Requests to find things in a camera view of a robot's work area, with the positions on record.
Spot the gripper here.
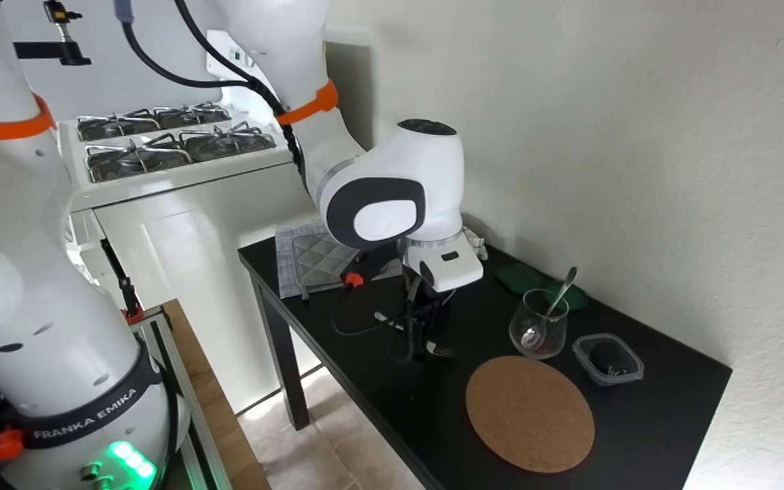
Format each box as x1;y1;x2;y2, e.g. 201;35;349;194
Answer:
399;257;444;363

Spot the silver fork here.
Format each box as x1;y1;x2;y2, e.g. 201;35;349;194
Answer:
374;311;456;359

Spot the glass cup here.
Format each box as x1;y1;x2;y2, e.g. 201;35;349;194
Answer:
508;288;570;361

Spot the green round lid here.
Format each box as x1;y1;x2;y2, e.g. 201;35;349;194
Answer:
544;280;589;313
497;263;546;295

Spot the grey quilted pot holder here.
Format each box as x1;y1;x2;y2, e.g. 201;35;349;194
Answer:
291;233;360;291

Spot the round cork mat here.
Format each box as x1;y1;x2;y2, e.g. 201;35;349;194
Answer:
465;355;596;474

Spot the grey checked cloth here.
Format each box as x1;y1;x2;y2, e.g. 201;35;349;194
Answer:
274;220;367;301

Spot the silver spoon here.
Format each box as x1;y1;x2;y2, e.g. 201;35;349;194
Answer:
521;266;578;350

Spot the clear plastic container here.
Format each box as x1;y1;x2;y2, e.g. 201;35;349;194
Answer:
572;333;645;387

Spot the white gas stove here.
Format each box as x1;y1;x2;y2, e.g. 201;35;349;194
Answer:
57;30;319;416

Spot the stove burner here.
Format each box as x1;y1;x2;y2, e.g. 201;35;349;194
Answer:
77;110;162;142
85;139;193;184
153;101;232;131
180;122;278;163

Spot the black and red clamp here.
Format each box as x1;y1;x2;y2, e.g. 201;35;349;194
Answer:
100;238;146;325

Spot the camera on mount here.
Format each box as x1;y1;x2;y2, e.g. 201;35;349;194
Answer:
14;0;93;67

